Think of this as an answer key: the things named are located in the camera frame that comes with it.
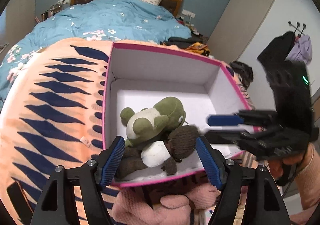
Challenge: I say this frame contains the brown white plush toy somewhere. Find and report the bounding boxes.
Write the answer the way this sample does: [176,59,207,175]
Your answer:
[116,125,200,179]

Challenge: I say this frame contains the green frog plush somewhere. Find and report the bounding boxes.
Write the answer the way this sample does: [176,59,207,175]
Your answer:
[120,96,186,147]

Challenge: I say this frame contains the right hand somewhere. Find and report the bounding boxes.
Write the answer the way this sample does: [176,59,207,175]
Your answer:
[268,151,306,187]

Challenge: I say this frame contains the pink cardboard box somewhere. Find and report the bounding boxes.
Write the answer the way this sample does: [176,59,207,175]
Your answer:
[103,42,253,188]

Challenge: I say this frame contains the pink knit sleeve right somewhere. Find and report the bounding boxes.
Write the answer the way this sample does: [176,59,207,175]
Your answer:
[290,144,319,224]

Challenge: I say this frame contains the pile of dark clothes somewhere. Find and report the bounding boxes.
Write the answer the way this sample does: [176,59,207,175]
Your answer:
[160,37,210,56]

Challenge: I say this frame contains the lilac jacket on hook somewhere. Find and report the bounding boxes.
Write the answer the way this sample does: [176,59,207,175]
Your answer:
[286,35,312,65]

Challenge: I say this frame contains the orange navy patterned blanket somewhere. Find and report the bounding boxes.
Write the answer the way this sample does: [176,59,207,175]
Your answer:
[0,37,256,225]

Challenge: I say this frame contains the blue floral duvet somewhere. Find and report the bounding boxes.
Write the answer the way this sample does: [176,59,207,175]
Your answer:
[1,0,191,104]

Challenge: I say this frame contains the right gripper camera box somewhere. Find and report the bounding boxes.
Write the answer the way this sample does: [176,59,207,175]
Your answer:
[264,60,313,135]

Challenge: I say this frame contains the wall coat hooks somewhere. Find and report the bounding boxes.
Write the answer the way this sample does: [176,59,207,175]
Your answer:
[288,21,306,37]

